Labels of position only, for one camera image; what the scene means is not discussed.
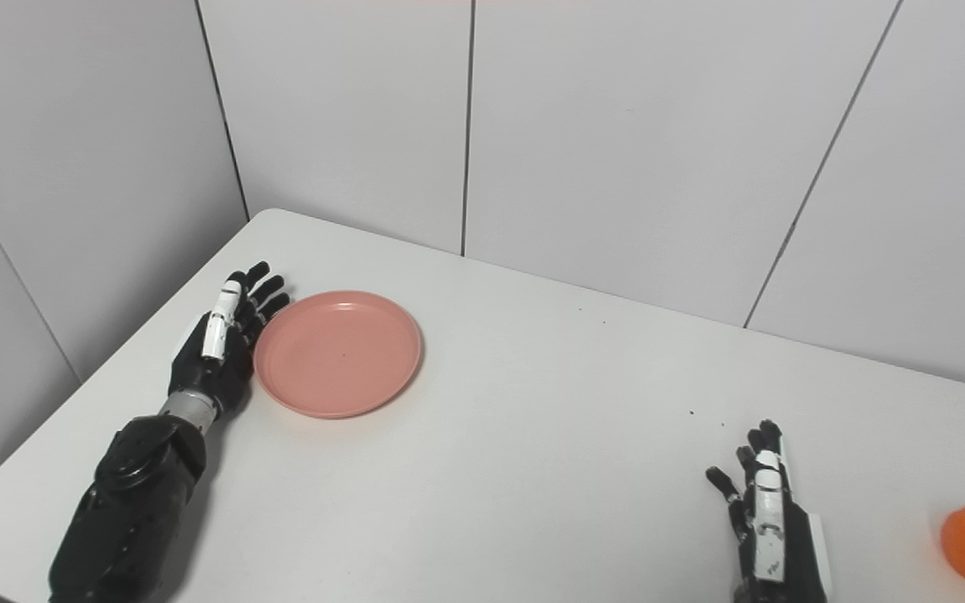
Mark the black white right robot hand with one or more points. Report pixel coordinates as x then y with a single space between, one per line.
801 553

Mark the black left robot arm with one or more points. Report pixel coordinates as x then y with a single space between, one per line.
131 502

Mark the pink round plate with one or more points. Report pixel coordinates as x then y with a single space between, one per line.
336 352

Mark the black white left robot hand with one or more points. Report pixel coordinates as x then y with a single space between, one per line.
202 373

